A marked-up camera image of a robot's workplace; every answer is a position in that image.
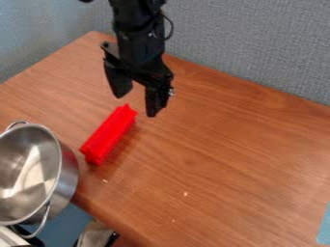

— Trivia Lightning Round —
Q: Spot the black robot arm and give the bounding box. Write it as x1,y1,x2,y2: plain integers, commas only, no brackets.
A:
101,0,174,117

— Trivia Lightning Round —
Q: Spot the metal pot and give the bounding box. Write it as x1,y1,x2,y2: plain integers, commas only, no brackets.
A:
0,121,79,231

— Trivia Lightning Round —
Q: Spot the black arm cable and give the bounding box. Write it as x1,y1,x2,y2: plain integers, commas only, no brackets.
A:
154,9,174,41

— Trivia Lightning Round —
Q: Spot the white box corner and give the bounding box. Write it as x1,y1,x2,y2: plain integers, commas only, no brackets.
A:
0,226,31,247

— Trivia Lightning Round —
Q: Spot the red plastic block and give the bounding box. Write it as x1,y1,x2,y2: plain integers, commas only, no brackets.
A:
79,104,138,165

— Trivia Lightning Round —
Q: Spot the grey metal table bracket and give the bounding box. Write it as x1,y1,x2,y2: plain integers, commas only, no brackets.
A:
74,220,121,247

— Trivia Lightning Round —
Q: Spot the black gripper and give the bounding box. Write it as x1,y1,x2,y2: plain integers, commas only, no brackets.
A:
101,18,174,117

